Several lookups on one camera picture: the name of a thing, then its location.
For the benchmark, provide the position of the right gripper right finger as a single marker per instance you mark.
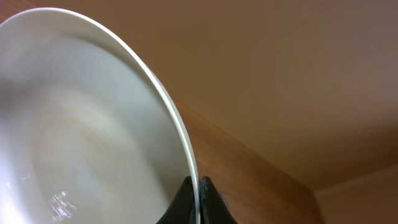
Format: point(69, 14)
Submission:
point(213, 208)

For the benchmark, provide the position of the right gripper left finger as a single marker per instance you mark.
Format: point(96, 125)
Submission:
point(182, 208)

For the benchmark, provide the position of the white plate top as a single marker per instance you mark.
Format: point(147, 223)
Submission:
point(88, 133)

